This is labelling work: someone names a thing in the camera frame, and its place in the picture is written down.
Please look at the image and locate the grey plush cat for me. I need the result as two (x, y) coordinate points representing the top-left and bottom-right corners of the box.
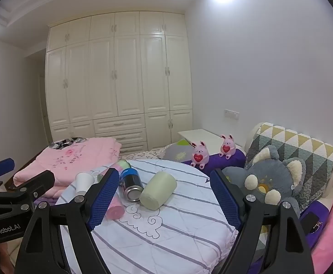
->
(222, 145), (307, 221)

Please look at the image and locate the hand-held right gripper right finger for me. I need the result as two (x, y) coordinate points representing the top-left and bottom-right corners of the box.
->
(209, 168), (316, 274)

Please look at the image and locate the blue and black can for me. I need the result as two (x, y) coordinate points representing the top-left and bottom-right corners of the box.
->
(120, 168), (145, 202)

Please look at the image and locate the triangle patterned quilted cover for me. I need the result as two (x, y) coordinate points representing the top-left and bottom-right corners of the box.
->
(245, 122), (333, 209)

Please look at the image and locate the grey flower pillow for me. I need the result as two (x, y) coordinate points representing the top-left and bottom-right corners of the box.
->
(156, 140), (197, 162)

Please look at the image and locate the patterned bed sheet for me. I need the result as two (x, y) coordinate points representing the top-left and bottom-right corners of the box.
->
(120, 149), (163, 161)

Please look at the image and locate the white striped quilt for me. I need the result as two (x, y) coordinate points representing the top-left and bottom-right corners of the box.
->
(55, 159), (267, 274)

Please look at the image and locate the purple pillow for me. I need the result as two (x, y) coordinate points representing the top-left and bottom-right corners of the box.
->
(181, 147), (246, 178)

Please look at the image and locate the white cup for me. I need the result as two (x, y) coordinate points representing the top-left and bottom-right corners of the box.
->
(74, 172), (95, 197)

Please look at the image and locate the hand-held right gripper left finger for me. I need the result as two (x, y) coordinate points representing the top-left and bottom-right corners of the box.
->
(13, 167), (120, 274)

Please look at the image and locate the pink bunny toy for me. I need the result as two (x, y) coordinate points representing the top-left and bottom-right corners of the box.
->
(190, 140), (210, 170)
(219, 134), (237, 160)

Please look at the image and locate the green and pink cup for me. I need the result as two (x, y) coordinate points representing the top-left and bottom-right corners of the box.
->
(113, 160), (132, 175)

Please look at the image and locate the black and purple bag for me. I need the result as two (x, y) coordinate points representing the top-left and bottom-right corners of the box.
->
(299, 201), (332, 236)

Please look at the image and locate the black and white cloth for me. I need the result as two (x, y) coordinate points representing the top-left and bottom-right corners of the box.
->
(49, 137), (87, 150)

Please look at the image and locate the pink folded blanket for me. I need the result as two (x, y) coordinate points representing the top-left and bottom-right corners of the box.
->
(13, 137), (122, 198)

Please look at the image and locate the white nightstand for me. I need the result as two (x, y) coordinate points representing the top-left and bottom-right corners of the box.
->
(177, 128), (243, 149)

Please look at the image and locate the cream wardrobe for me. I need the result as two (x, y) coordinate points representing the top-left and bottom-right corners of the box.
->
(45, 11), (194, 157)

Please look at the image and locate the pale green cup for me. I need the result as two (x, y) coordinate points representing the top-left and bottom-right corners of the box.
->
(139, 171), (177, 211)

